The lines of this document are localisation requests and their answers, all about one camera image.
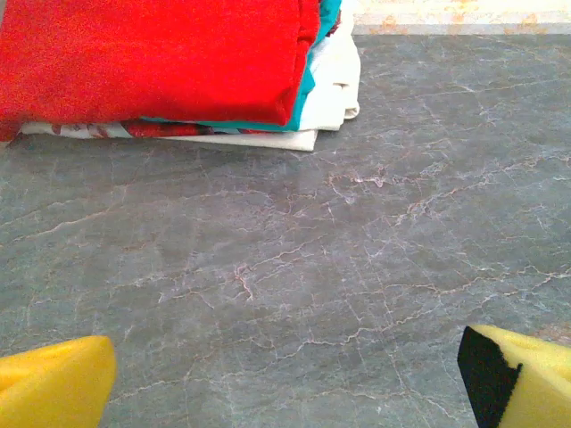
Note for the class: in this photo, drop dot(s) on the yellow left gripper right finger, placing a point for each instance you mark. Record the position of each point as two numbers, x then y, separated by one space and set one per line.
535 383

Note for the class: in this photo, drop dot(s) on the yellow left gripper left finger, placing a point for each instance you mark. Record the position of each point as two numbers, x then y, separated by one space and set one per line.
53 383

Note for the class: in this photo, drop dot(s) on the white t-shirt with red print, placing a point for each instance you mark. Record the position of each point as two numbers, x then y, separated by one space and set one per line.
267 139

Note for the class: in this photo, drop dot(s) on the red folded t-shirt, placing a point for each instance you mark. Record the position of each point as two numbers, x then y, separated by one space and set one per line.
147 58

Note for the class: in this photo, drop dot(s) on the plain white folded t-shirt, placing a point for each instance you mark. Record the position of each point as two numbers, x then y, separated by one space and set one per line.
332 89

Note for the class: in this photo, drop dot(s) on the teal folded t-shirt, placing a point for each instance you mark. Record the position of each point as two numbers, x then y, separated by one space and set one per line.
303 96

